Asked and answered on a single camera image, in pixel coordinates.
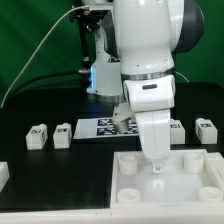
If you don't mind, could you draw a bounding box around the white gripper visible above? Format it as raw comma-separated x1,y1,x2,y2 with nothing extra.
112,75,175,174

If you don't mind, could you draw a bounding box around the white square tabletop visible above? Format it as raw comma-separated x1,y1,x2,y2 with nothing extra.
110,150,224,208

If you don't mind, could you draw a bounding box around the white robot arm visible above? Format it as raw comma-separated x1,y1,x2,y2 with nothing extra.
84,0,204,173

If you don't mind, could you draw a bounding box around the white right obstacle block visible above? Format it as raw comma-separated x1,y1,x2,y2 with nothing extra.
207,153,224,191

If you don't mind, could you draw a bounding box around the white obstacle block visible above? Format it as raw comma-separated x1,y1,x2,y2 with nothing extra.
0,162,10,192
207,153,224,191

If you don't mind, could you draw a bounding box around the white marker plate with tags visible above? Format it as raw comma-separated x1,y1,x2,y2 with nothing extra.
73,117,140,140

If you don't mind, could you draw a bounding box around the white left obstacle block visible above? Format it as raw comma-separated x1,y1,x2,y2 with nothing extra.
0,162,10,192

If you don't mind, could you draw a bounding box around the white front table edge rail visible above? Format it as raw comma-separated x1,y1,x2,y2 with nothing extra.
0,208,224,224

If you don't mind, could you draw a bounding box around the black cable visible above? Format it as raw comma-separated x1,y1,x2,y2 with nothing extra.
6,69,90,101

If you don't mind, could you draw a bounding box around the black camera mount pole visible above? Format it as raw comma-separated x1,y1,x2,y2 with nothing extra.
69,3,100,71

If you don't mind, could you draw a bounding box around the white cable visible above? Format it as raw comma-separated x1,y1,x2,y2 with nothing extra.
0,5,88,108

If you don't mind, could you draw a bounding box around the grey camera on mount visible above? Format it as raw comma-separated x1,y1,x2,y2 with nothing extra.
84,4,113,16

